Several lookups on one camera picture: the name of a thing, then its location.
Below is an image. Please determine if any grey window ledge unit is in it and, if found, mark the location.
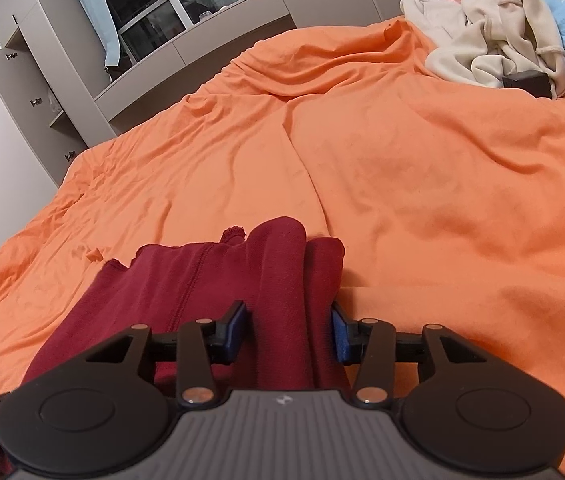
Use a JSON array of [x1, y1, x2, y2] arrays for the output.
[[94, 0, 415, 137]]

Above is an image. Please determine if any cream garment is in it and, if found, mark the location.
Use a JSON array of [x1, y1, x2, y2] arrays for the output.
[[399, 0, 565, 101]]

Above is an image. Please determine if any orange bed sheet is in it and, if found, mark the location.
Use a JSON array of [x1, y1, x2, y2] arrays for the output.
[[0, 16, 565, 480]]

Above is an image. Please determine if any window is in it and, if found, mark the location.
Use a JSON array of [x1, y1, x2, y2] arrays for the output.
[[90, 0, 313, 67]]

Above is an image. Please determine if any small black box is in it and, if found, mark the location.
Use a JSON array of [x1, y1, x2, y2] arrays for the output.
[[502, 72, 551, 98]]

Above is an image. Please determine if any grey cabinet with knobs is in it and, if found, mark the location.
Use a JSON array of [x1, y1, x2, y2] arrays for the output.
[[0, 0, 119, 189]]

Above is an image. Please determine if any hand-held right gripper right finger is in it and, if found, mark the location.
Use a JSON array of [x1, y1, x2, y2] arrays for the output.
[[331, 302, 489, 407]]

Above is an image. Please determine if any dark red garment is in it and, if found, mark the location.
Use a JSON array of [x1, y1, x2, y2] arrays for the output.
[[21, 216, 351, 392]]

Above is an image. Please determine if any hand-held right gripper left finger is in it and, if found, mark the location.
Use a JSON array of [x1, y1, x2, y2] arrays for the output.
[[84, 300, 250, 407]]

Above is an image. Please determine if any light blue curtain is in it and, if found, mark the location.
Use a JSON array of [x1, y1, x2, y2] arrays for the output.
[[57, 0, 129, 70]]

